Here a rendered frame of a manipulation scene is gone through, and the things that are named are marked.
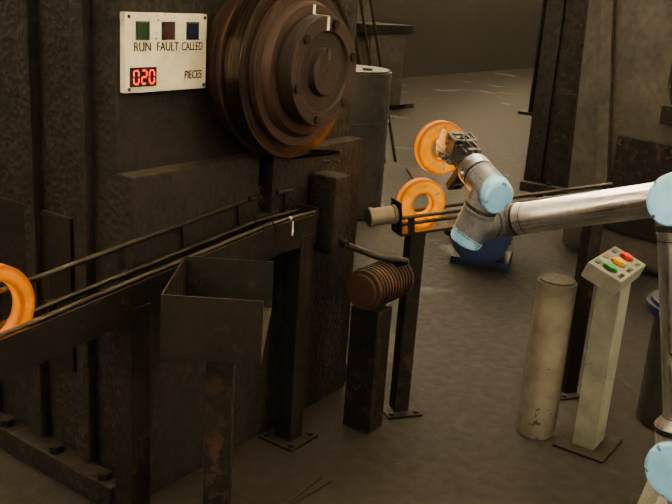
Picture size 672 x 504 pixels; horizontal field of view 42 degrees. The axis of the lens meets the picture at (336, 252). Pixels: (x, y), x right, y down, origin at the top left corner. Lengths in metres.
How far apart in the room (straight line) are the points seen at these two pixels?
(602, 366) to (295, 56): 1.32
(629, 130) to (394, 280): 2.40
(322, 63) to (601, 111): 2.77
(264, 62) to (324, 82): 0.18
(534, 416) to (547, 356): 0.21
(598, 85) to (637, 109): 0.26
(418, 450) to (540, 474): 0.36
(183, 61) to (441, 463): 1.36
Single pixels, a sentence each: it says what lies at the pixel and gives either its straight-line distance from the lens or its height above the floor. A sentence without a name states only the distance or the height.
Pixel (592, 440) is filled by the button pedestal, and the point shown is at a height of 0.04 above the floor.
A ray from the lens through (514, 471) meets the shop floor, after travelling 2.67.
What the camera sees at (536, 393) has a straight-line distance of 2.80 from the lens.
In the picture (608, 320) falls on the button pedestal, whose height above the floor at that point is 0.44.
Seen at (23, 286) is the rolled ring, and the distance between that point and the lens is 1.84.
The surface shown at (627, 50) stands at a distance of 4.76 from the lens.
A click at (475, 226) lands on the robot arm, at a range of 2.30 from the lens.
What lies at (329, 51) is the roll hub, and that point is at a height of 1.17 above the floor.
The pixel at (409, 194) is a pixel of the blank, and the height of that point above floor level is 0.74.
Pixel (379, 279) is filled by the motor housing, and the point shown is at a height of 0.51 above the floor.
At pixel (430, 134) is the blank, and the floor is 0.94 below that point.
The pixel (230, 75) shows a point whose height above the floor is 1.10.
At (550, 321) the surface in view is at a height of 0.40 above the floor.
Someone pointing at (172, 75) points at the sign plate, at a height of 1.10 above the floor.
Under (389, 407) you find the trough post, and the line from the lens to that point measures 2.92.
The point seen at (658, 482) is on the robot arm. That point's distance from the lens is 2.14.
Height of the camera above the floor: 1.32
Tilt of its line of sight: 17 degrees down
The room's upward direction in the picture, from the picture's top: 4 degrees clockwise
